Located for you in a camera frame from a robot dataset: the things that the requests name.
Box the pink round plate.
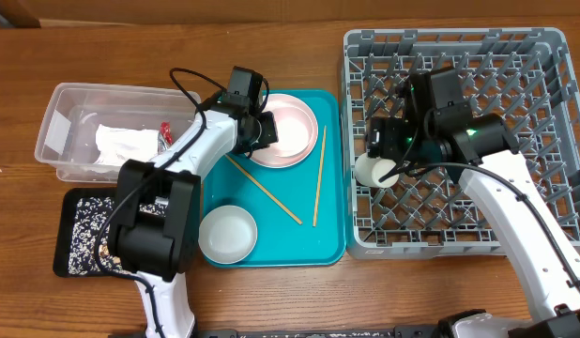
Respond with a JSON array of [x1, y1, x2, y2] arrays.
[[251, 93, 319, 169]]

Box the white plastic cup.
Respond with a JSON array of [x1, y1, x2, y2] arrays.
[[354, 153, 400, 188]]

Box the red silver foil wrapper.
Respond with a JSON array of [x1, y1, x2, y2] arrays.
[[158, 122, 174, 154]]

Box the grey round bowl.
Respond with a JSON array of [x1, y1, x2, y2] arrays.
[[199, 205, 258, 265]]

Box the white napkin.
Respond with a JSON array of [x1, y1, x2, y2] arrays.
[[95, 125, 159, 166]]

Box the rice and food scraps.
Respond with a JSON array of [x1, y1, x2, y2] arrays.
[[67, 197, 114, 277]]

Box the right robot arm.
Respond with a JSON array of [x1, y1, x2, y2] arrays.
[[366, 82, 580, 337]]

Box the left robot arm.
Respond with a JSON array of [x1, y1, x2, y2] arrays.
[[98, 89, 277, 337]]

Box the clear plastic waste bin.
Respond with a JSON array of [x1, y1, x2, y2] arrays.
[[35, 83, 195, 183]]

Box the left wooden chopstick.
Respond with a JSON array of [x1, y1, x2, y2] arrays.
[[224, 155, 303, 225]]

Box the wooden chopstick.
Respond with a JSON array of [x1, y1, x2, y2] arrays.
[[313, 126, 327, 227], [224, 155, 303, 225]]

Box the right wooden chopstick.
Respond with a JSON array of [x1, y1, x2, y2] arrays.
[[313, 126, 327, 227]]

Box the teal plastic serving tray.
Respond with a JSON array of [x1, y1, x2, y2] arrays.
[[204, 89, 350, 268]]

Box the grey plastic dish rack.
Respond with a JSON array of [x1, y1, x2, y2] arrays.
[[341, 27, 580, 259]]

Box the black plastic tray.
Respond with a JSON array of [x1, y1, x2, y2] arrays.
[[53, 187, 115, 278]]

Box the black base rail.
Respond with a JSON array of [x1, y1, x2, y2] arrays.
[[192, 324, 440, 338]]

